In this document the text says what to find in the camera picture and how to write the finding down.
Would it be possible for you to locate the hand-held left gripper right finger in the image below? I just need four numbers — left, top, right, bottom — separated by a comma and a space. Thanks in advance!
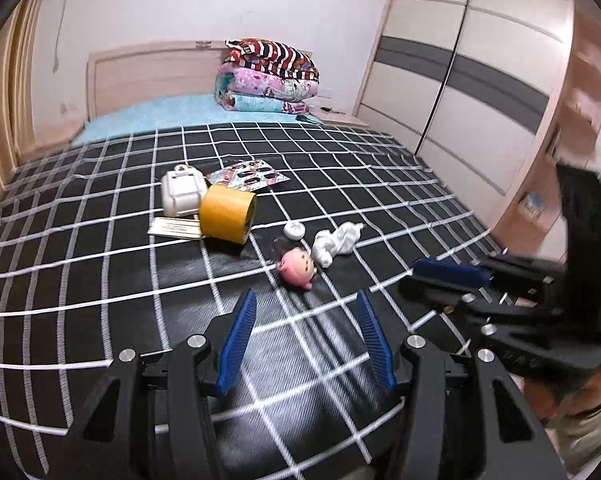
355, 289, 569, 480

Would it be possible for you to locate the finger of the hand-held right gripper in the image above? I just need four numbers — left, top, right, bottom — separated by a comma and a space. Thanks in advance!
399, 276, 563, 333
411, 254, 567, 306

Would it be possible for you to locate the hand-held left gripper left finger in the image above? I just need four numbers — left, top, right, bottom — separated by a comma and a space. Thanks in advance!
48, 288, 258, 480

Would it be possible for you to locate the pink toy figure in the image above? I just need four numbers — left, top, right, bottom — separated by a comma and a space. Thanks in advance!
278, 245, 316, 290

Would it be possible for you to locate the white tissue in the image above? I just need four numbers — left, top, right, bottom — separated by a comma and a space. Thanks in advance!
311, 221, 365, 267

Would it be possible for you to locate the yellow tape roll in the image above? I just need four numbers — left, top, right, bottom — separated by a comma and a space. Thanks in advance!
199, 184, 258, 246

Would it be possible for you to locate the paper card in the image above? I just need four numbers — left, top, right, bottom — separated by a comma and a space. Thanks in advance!
146, 215, 204, 241

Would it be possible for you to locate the white plastic case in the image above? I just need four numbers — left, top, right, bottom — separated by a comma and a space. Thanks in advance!
160, 163, 209, 219

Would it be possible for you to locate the foil blister packet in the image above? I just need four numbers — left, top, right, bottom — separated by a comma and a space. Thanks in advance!
205, 158, 289, 194

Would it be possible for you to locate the person's right forearm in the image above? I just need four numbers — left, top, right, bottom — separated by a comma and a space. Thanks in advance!
523, 367, 601, 476

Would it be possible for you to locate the black white checked mat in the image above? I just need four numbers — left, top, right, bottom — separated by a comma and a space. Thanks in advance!
0, 122, 507, 480

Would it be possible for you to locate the wooden shelf unit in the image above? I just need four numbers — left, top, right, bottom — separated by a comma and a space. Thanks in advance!
490, 9, 601, 267

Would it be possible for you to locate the wooden nightstand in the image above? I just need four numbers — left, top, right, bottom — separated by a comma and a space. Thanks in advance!
11, 119, 89, 167
307, 107, 371, 129

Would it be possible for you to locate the sliding door wardrobe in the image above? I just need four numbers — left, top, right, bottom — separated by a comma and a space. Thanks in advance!
353, 0, 577, 242

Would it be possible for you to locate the teal folded quilt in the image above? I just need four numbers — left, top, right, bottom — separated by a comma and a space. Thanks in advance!
220, 92, 312, 116

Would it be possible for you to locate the light blue bedsheet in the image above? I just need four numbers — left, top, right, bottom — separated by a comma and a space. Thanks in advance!
70, 93, 327, 149

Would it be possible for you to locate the pink floral folded quilt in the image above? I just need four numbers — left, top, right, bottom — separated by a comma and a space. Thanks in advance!
215, 62, 321, 104

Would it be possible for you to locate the wooden bed headboard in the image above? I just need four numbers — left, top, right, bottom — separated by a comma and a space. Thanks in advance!
86, 40, 314, 124

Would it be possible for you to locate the beige curtain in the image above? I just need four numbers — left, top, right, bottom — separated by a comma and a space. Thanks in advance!
0, 0, 47, 213

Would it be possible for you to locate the thin wall cable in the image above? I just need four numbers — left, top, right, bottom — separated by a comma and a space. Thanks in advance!
53, 0, 65, 73

